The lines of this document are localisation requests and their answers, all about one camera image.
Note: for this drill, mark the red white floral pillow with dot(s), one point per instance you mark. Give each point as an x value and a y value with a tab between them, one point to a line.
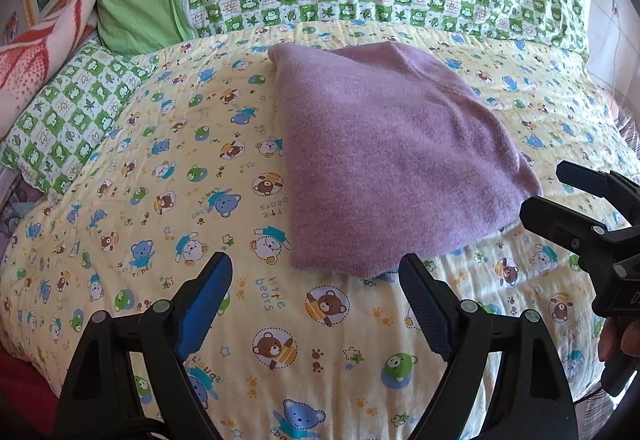
30	60

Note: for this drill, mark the purple knitted sweater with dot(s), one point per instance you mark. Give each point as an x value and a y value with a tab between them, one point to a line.
390	145

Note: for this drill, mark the white wall socket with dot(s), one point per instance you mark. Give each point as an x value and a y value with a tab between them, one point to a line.
617	8

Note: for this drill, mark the person's red fleece clothing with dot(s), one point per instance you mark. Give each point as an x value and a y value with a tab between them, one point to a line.
25	400

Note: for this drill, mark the green checked pillow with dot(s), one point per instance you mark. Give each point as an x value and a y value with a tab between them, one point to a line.
70	115

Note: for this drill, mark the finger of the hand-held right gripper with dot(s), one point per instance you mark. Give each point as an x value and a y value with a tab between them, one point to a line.
565	225
590	177

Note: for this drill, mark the yellow bear-print blanket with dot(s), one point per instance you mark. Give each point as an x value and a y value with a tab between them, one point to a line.
150	220

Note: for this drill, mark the striped bedsheet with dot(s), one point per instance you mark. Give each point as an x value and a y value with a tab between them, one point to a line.
631	135

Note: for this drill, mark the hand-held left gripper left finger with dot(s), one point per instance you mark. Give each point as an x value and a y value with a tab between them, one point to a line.
205	305

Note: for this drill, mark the person's right hand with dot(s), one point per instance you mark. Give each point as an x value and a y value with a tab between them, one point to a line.
617	340

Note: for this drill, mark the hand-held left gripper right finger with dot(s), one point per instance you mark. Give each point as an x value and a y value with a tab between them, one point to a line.
427	310

